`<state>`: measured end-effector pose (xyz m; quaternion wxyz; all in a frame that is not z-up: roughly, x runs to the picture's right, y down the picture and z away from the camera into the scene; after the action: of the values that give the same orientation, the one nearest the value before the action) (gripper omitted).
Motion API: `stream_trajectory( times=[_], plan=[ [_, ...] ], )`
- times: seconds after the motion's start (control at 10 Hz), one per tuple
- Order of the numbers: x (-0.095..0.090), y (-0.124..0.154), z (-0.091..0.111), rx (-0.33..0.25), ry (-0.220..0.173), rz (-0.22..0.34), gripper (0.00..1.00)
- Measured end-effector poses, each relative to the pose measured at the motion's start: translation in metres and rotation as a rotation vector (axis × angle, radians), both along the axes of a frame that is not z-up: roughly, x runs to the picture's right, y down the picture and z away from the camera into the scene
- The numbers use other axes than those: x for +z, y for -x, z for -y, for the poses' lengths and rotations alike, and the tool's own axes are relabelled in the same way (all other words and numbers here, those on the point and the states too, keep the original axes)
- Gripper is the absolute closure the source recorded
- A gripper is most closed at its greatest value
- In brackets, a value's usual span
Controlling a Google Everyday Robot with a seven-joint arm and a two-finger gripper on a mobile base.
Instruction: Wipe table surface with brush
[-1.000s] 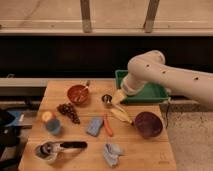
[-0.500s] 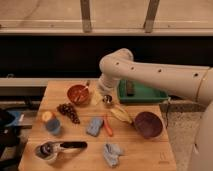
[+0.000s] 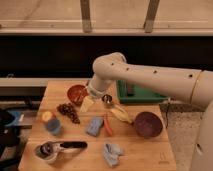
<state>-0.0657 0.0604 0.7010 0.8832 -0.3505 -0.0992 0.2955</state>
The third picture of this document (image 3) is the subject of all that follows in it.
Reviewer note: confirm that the yellow banana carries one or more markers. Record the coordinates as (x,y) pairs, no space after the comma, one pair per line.
(121,114)

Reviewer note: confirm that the white cup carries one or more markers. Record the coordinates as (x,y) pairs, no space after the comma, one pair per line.
(46,152)

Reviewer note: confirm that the red bowl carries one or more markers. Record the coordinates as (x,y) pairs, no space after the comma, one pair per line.
(72,93)

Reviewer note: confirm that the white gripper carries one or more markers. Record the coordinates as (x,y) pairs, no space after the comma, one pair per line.
(95,90)

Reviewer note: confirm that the spoon in red bowl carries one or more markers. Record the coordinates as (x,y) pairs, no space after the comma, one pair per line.
(81,94)

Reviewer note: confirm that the bunch of dark grapes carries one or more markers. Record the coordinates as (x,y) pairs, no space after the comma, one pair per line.
(69,110)

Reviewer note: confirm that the green plastic tray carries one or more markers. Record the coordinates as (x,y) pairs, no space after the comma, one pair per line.
(129,93)

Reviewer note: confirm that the black blue equipment at left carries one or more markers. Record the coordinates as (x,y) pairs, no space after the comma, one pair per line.
(10,130)

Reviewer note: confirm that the crumpled blue cloth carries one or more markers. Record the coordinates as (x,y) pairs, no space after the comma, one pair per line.
(111,153)

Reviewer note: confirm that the orange carrot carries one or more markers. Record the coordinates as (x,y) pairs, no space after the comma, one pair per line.
(108,129)

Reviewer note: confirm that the black handled brush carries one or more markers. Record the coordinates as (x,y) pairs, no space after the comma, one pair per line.
(62,145)

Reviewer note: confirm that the yellow orange fruit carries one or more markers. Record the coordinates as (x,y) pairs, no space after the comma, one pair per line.
(47,115)

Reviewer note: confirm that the small metal cup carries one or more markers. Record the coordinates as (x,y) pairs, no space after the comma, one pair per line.
(107,99)

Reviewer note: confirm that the wooden table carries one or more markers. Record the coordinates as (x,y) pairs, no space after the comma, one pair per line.
(140,154)

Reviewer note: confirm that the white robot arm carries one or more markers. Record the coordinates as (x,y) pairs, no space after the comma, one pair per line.
(191,86)

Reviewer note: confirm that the blue sponge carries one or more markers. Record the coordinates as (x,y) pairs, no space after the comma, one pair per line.
(94,126)

